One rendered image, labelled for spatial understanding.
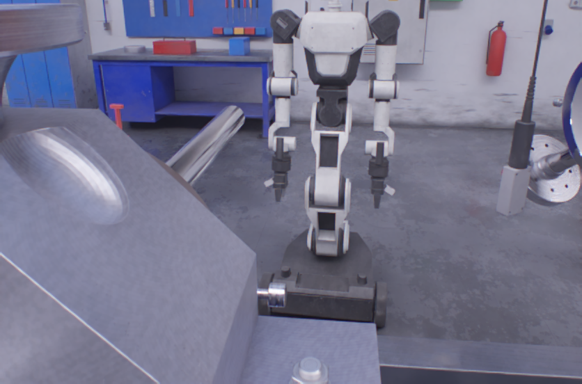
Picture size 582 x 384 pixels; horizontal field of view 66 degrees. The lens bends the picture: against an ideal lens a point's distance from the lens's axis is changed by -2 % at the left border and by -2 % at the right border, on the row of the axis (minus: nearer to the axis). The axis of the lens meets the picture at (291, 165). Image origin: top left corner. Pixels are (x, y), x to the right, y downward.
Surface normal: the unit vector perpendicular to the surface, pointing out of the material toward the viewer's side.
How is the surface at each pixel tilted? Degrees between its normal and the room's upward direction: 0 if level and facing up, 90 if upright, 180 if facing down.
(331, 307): 90
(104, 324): 45
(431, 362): 0
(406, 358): 0
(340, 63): 90
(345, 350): 0
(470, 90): 90
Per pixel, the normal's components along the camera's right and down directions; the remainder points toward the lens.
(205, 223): 0.70, -0.64
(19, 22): 0.95, 0.11
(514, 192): 0.46, 0.31
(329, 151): -0.15, 0.17
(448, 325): 0.00, -0.94
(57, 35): 1.00, 0.03
